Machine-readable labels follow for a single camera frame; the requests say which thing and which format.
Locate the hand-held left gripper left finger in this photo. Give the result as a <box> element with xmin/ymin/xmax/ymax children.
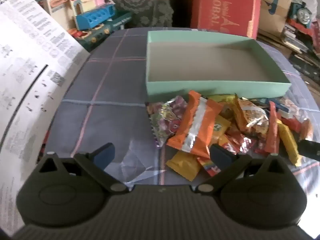
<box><xmin>36</xmin><ymin>142</ymin><xmax>130</xmax><ymax>195</ymax></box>

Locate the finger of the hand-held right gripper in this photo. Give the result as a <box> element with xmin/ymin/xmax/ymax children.
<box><xmin>299</xmin><ymin>139</ymin><xmax>320</xmax><ymax>159</ymax></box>

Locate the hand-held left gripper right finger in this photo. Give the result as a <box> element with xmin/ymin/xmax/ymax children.
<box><xmin>194</xmin><ymin>144</ymin><xmax>288</xmax><ymax>194</ymax></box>

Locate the red rainbow candy packet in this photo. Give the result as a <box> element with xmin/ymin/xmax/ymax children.
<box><xmin>197</xmin><ymin>157</ymin><xmax>221</xmax><ymax>178</ymax></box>

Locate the orange clear snack packet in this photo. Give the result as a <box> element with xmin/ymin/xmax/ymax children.
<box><xmin>299</xmin><ymin>119</ymin><xmax>314</xmax><ymax>141</ymax></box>

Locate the glossy red snack packet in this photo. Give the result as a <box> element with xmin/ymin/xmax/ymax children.
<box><xmin>223</xmin><ymin>133</ymin><xmax>256</xmax><ymax>153</ymax></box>

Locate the yellow bar packet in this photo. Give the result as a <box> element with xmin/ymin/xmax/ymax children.
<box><xmin>277</xmin><ymin>119</ymin><xmax>302</xmax><ymax>167</ymax></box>

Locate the yellow packet with green logo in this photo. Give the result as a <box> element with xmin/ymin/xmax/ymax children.
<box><xmin>212</xmin><ymin>115</ymin><xmax>232</xmax><ymax>141</ymax></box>

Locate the orange red snack packet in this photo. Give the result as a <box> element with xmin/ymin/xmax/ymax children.
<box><xmin>167</xmin><ymin>90</ymin><xmax>223</xmax><ymax>158</ymax></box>

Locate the mustard yellow snack packet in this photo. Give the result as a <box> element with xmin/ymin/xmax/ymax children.
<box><xmin>166</xmin><ymin>151</ymin><xmax>201</xmax><ymax>182</ymax></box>

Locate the orange stick packet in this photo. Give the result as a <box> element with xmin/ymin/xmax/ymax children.
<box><xmin>264</xmin><ymin>101</ymin><xmax>280</xmax><ymax>155</ymax></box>

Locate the orange noodle snack bag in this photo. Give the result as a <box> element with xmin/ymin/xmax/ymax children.
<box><xmin>237</xmin><ymin>98</ymin><xmax>270</xmax><ymax>137</ymax></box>

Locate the navy blue snack packet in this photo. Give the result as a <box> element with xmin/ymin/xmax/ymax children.
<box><xmin>260</xmin><ymin>99</ymin><xmax>290</xmax><ymax>113</ymax></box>

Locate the purple foil candy packet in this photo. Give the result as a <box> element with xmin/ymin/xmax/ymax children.
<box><xmin>147</xmin><ymin>96</ymin><xmax>188</xmax><ymax>147</ymax></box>

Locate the mint green cardboard box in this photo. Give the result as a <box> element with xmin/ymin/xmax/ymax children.
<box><xmin>146</xmin><ymin>31</ymin><xmax>292</xmax><ymax>103</ymax></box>

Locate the plaid blanket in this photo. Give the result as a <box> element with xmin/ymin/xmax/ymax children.
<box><xmin>37</xmin><ymin>27</ymin><xmax>320</xmax><ymax>233</ymax></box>

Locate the printed white paper sheet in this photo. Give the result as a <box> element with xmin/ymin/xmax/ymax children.
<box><xmin>0</xmin><ymin>0</ymin><xmax>90</xmax><ymax>233</ymax></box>

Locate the green toy box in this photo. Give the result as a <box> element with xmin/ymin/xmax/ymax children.
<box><xmin>67</xmin><ymin>12</ymin><xmax>133</xmax><ymax>52</ymax></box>

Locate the blue toy train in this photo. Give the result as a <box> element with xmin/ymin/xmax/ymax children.
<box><xmin>287</xmin><ymin>1</ymin><xmax>316</xmax><ymax>32</ymax></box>

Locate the blue toy rack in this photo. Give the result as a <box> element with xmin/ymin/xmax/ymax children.
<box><xmin>76</xmin><ymin>4</ymin><xmax>116</xmax><ymax>30</ymax></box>

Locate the bear print cardboard box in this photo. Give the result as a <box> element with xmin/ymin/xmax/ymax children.
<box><xmin>257</xmin><ymin>0</ymin><xmax>296</xmax><ymax>38</ymax></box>

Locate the red cardboard box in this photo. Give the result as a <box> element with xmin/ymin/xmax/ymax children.
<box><xmin>191</xmin><ymin>0</ymin><xmax>262</xmax><ymax>40</ymax></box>

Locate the grey lace cushion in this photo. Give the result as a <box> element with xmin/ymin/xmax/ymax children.
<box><xmin>112</xmin><ymin>0</ymin><xmax>175</xmax><ymax>28</ymax></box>

